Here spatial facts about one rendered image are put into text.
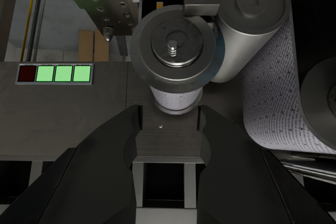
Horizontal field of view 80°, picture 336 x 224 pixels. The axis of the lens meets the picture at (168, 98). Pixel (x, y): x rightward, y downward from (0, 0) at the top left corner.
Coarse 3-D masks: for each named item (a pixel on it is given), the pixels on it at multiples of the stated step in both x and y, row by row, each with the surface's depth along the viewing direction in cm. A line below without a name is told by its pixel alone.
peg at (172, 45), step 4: (172, 40) 26; (168, 44) 26; (172, 44) 26; (176, 44) 26; (168, 48) 26; (172, 48) 26; (176, 48) 26; (168, 52) 28; (172, 52) 27; (176, 52) 28; (172, 56) 28
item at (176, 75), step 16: (160, 16) 31; (176, 16) 31; (192, 16) 31; (144, 32) 31; (208, 32) 30; (144, 48) 30; (208, 48) 30; (144, 64) 30; (160, 64) 30; (192, 64) 29; (208, 64) 29; (176, 80) 29
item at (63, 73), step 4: (56, 68) 65; (60, 68) 65; (64, 68) 65; (68, 68) 65; (56, 72) 65; (60, 72) 65; (64, 72) 65; (68, 72) 65; (56, 76) 65; (60, 76) 65; (64, 76) 65; (68, 76) 64; (56, 80) 64; (60, 80) 64; (64, 80) 64; (68, 80) 64
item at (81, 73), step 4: (76, 68) 65; (80, 68) 65; (84, 68) 65; (88, 68) 65; (76, 72) 65; (80, 72) 65; (84, 72) 65; (88, 72) 65; (76, 76) 64; (80, 76) 64; (84, 76) 64; (88, 76) 64; (76, 80) 64; (80, 80) 64; (84, 80) 64; (88, 80) 64
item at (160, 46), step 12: (168, 24) 30; (180, 24) 30; (192, 24) 30; (156, 36) 29; (168, 36) 30; (180, 36) 29; (192, 36) 29; (156, 48) 29; (180, 48) 29; (192, 48) 29; (168, 60) 29; (180, 60) 29; (192, 60) 29
